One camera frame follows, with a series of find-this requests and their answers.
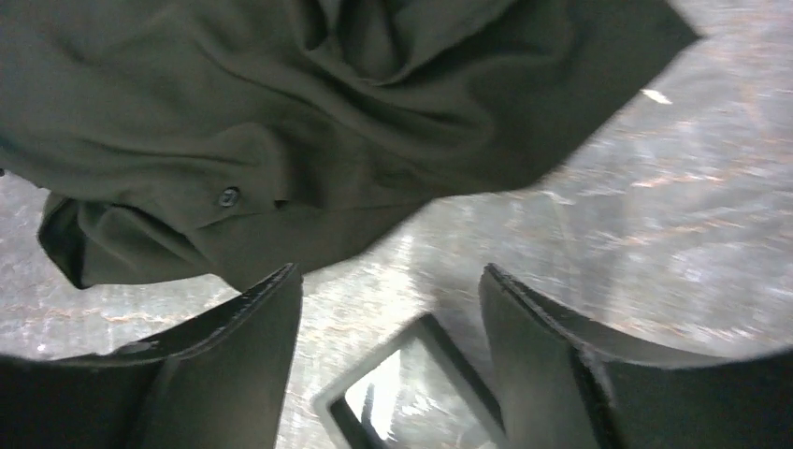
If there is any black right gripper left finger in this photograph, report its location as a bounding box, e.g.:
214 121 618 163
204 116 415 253
1 265 302 448

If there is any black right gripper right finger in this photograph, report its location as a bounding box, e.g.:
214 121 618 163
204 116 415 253
479 264 792 448

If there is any black garment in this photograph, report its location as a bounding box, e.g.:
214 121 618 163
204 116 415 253
1 1 699 290

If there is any black square tray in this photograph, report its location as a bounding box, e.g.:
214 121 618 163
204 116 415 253
314 313 508 448

